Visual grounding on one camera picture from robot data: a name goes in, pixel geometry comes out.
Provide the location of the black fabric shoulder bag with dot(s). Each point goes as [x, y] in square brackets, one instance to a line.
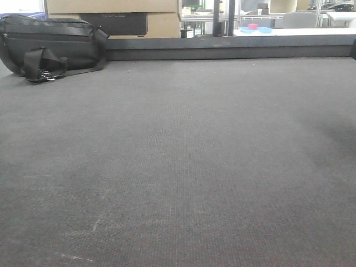
[48, 49]

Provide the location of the small pink block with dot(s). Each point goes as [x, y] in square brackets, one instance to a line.
[252, 26]

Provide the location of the white background table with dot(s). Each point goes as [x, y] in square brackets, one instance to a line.
[301, 32]

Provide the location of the flat blue tray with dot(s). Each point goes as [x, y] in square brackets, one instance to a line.
[263, 30]

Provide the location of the black vertical pole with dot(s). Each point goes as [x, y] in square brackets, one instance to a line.
[231, 14]

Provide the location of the upper cardboard box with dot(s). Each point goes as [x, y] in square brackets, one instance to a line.
[113, 6]

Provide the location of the black conveyor side rail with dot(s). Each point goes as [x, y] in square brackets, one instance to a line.
[227, 48]

